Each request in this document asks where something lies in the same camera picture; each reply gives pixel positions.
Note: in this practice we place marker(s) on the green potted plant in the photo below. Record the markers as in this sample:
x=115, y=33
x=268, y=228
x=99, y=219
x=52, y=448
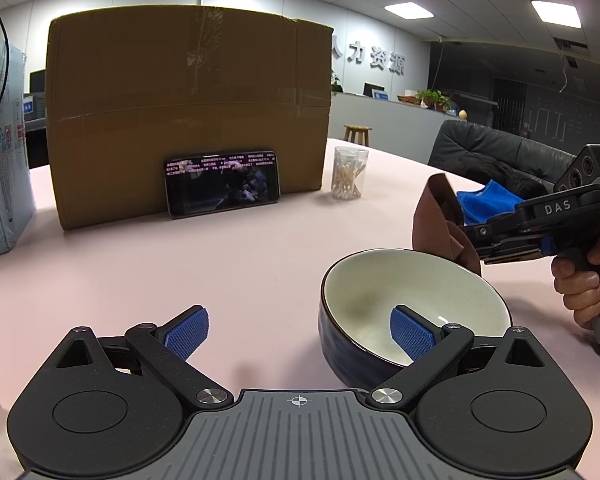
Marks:
x=335, y=82
x=432, y=99

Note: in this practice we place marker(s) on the large cardboard box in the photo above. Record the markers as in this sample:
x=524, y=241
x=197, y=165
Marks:
x=180, y=85

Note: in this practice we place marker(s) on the clear jar of cotton swabs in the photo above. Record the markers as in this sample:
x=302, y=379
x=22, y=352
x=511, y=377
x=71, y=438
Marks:
x=347, y=177

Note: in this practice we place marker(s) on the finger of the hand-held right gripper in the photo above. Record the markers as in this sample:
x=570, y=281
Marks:
x=515, y=255
x=500, y=225

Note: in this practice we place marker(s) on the black leather chair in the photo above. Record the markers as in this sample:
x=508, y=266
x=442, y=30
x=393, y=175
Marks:
x=480, y=142

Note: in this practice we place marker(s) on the blue cloth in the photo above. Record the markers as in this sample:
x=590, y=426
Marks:
x=485, y=205

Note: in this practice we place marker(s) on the brown cloth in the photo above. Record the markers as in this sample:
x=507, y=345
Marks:
x=432, y=220

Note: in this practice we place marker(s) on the white reception counter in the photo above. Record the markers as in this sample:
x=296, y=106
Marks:
x=395, y=120

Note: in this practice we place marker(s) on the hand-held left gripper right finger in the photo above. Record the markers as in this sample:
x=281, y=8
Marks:
x=412, y=332

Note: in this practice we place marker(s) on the white and blue carton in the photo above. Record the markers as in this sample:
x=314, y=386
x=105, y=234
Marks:
x=0, y=160

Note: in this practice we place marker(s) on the black garment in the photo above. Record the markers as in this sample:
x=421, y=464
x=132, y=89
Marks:
x=485, y=167

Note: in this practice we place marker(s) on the person's right hand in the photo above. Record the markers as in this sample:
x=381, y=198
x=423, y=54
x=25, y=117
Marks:
x=580, y=290

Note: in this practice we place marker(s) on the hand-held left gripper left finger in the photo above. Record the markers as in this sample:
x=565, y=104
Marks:
x=187, y=332

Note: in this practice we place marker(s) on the ceiling light panel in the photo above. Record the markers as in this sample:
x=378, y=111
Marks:
x=408, y=10
x=557, y=12

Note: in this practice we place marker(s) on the wall lettering sign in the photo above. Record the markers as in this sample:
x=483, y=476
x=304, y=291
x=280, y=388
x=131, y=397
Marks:
x=367, y=58

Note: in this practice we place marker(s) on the dark bowl with cream inside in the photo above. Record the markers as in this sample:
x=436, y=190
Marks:
x=370, y=285

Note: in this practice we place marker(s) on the black smartphone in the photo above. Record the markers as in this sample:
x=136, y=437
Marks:
x=220, y=185

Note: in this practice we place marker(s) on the computer monitor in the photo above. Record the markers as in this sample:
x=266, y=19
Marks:
x=375, y=91
x=37, y=81

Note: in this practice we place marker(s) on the wooden stool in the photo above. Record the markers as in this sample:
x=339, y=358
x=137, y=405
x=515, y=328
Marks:
x=357, y=129

